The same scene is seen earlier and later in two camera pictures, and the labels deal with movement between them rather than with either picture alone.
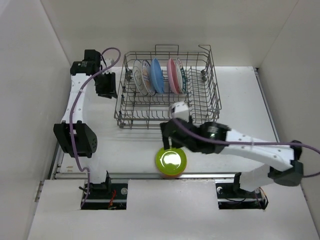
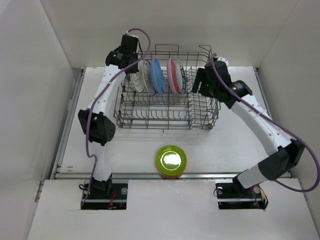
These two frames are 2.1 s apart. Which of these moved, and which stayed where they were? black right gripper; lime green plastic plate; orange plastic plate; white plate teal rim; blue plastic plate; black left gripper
Moved: black right gripper; black left gripper
Stayed: white plate teal rim; blue plastic plate; lime green plastic plate; orange plastic plate
